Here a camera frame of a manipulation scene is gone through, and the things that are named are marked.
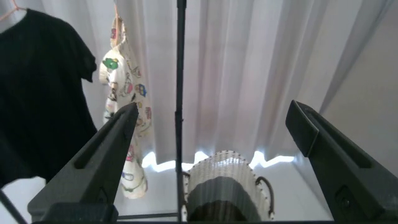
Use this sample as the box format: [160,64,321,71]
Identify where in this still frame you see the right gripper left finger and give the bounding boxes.
[27,102,140,223]

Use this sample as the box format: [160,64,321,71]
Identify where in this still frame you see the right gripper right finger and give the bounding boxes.
[285,99,398,222]

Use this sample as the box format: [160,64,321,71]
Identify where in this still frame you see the black garment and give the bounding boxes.
[0,8,98,189]

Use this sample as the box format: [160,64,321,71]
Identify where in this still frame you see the cream printed garment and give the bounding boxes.
[98,15,154,200]

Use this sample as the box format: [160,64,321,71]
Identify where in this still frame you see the pink clothes hanger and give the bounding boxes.
[113,2,121,47]
[0,0,28,23]

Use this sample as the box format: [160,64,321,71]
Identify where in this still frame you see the white laundry basket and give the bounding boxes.
[182,150,276,222]

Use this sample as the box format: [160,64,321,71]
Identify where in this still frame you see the black clothes rack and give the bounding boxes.
[0,0,188,223]

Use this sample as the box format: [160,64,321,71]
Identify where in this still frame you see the white curtain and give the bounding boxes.
[0,0,396,174]

